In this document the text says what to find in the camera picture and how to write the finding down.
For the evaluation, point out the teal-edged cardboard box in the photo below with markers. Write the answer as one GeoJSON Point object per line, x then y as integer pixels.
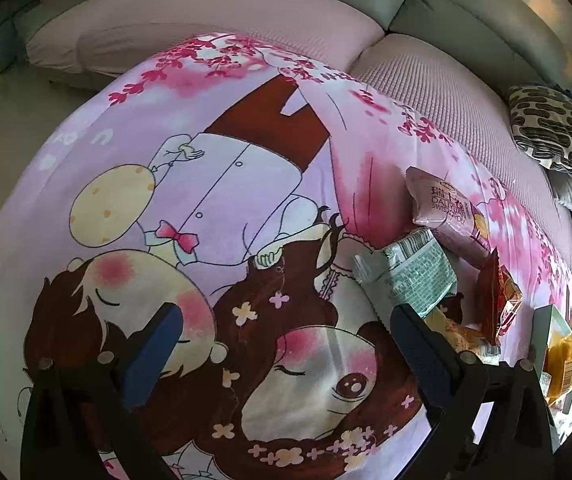
{"type": "Point", "coordinates": [541, 330]}

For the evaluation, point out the green white snack packet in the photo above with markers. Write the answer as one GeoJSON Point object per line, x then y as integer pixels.
{"type": "Point", "coordinates": [416, 270]}

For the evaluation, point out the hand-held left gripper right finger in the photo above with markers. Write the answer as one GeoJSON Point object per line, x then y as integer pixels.
{"type": "Point", "coordinates": [418, 355]}

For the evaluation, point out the printed blanket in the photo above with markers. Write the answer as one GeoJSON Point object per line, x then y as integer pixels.
{"type": "Point", "coordinates": [216, 135]}

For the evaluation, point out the yellow snack packet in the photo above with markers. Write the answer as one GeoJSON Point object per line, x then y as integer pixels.
{"type": "Point", "coordinates": [461, 335]}
{"type": "Point", "coordinates": [563, 365]}

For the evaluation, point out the dark patterned pillow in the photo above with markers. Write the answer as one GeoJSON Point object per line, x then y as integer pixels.
{"type": "Point", "coordinates": [556, 130]}

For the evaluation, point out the pink sofa seat cover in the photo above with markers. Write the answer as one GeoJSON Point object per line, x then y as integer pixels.
{"type": "Point", "coordinates": [216, 15]}

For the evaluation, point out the red orange snack packet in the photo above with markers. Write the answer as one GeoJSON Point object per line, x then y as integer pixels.
{"type": "Point", "coordinates": [493, 300]}

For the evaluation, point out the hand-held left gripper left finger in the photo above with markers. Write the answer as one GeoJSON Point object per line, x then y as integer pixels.
{"type": "Point", "coordinates": [153, 350]}

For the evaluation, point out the pink snack packet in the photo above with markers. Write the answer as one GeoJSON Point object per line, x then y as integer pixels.
{"type": "Point", "coordinates": [441, 205]}

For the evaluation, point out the grey sofa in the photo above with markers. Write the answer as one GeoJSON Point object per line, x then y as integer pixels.
{"type": "Point", "coordinates": [466, 5]}

